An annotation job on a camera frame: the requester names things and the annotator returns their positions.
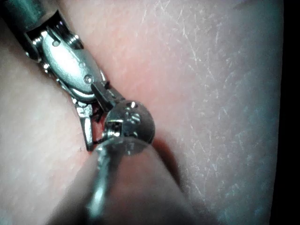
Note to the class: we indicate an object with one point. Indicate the right arm needle driver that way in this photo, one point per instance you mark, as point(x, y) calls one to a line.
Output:
point(68, 65)

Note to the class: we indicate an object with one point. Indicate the left arm needle driver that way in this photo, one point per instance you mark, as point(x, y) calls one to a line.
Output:
point(138, 124)

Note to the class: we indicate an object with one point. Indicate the right arm needle driver jaw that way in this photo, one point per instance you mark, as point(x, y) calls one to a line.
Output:
point(87, 129)
point(104, 96)

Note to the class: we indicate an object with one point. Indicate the dark right arm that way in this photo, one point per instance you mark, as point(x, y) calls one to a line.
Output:
point(18, 11)

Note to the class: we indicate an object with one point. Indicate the dark left arm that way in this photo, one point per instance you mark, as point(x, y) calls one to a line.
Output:
point(145, 187)

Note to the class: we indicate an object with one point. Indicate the tissue pad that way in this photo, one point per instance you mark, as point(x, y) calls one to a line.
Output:
point(199, 93)

